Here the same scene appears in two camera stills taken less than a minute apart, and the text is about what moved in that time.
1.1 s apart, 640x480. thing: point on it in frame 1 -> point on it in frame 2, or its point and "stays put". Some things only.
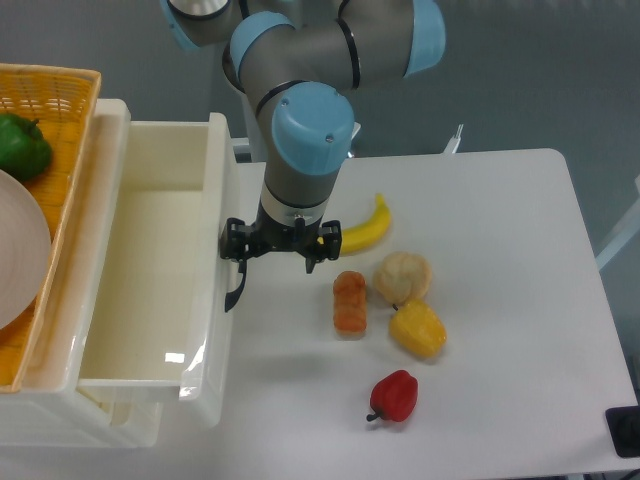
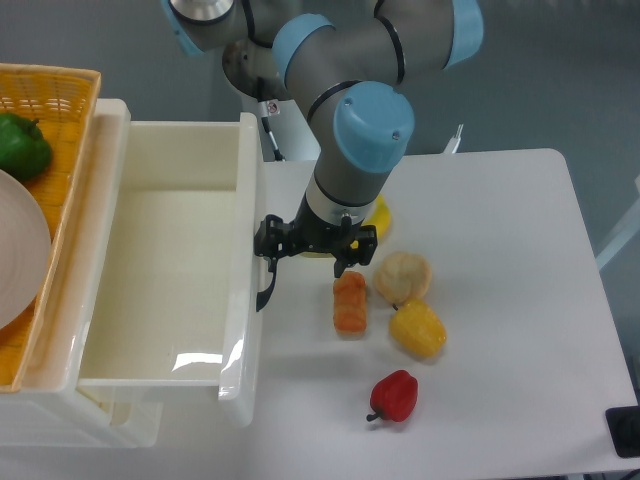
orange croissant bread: x=349 y=304 stays put
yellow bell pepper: x=418 y=328 stays put
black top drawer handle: x=232 y=296 -> x=263 y=296
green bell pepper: x=25 y=150 stays put
